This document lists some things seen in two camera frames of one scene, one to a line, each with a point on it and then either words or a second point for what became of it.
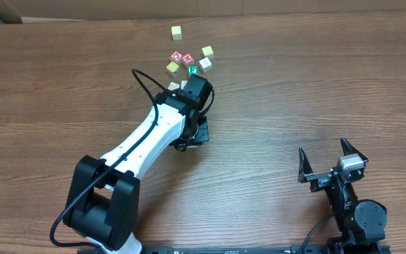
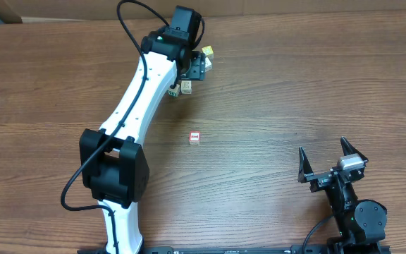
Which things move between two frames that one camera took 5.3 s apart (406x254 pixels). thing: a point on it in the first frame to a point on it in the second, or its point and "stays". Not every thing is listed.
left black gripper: (199, 134) to (196, 69)
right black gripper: (325, 175) stays
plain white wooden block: (205, 65) stays
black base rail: (252, 249) stays
